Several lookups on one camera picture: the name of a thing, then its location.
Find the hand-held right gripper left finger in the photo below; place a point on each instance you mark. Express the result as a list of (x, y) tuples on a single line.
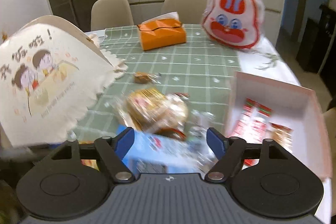
[(125, 140)]

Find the red white snack packet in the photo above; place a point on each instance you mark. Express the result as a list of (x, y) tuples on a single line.
[(252, 116)]

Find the green checked tablecloth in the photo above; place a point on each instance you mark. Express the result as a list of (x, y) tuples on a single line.
[(183, 64)]

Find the white lace doily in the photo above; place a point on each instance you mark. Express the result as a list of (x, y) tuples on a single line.
[(115, 62)]

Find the round clear snack packet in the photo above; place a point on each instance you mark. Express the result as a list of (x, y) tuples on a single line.
[(176, 111)]

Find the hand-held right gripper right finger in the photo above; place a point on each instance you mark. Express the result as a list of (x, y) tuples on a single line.
[(215, 142)]

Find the beige dining chair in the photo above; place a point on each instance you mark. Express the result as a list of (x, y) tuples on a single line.
[(183, 3), (111, 12)]

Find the pink cardboard box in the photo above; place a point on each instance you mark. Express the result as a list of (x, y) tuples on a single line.
[(265, 87)]

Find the yellow red snack packet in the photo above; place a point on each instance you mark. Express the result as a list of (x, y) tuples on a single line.
[(141, 108)]

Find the orange brown snack packet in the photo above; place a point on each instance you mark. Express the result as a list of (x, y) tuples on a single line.
[(281, 133)]

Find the green twig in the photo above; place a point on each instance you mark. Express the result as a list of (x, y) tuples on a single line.
[(269, 59)]

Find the clear crinkled snack wrapper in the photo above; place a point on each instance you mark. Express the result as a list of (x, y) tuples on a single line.
[(203, 119)]

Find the small brown wrapped candy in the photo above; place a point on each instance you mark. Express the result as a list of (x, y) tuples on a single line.
[(141, 77)]

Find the cartoon print food cover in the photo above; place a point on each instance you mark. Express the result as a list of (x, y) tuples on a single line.
[(52, 82)]

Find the black cabinet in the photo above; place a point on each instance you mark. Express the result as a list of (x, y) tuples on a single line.
[(321, 37)]

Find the orange tissue box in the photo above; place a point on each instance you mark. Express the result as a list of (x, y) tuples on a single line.
[(162, 35)]

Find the blue snack packet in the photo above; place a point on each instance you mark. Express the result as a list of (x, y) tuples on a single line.
[(160, 154)]

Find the red white rabbit bag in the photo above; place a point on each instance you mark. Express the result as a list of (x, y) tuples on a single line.
[(231, 19)]

